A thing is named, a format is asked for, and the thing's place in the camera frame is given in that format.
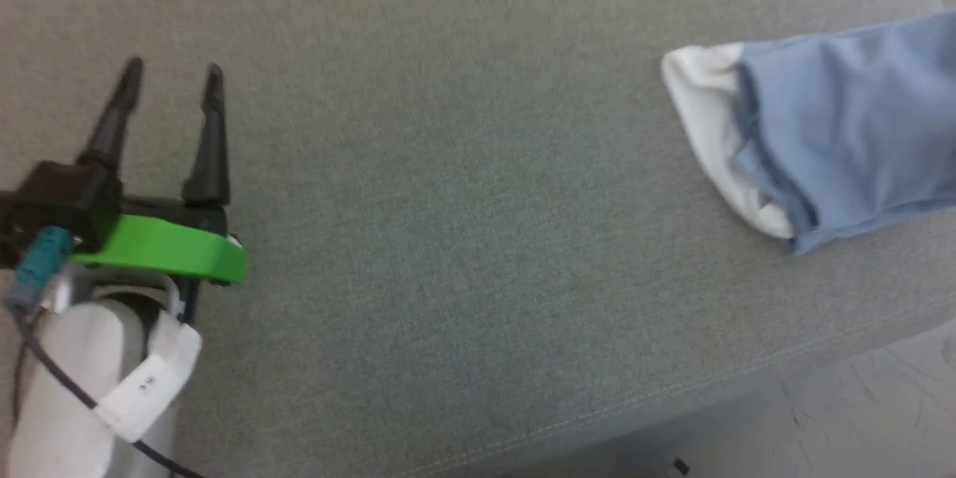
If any teal left cable connector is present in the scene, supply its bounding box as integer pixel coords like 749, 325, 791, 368
5, 227, 75, 312

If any blue and white garment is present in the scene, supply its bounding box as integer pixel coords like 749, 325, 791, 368
660, 10, 956, 255

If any white labelled arm strap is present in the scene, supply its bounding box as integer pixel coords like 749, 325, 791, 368
93, 309, 204, 444

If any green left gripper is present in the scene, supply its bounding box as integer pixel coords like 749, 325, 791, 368
71, 57, 248, 289

